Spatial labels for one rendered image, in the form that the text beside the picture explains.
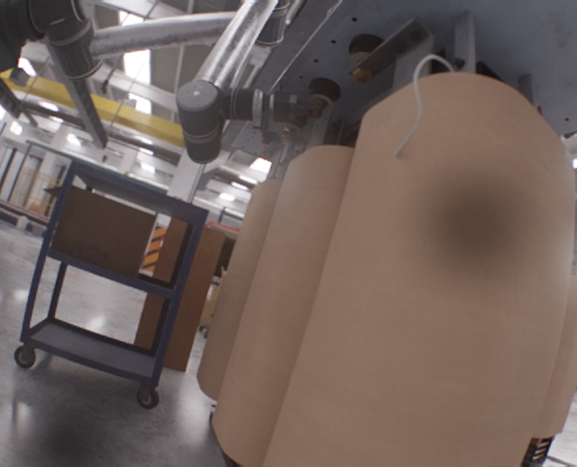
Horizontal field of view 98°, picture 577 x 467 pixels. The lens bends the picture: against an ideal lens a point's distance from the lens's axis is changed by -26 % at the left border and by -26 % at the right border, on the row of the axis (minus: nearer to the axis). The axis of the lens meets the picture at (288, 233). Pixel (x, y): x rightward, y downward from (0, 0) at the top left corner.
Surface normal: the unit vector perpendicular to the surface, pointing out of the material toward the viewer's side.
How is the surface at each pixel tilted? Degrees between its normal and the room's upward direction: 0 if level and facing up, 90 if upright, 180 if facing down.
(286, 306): 90
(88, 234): 90
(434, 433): 90
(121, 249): 90
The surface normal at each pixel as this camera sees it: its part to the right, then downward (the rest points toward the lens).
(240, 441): -0.58, -0.31
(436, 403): -0.24, -0.24
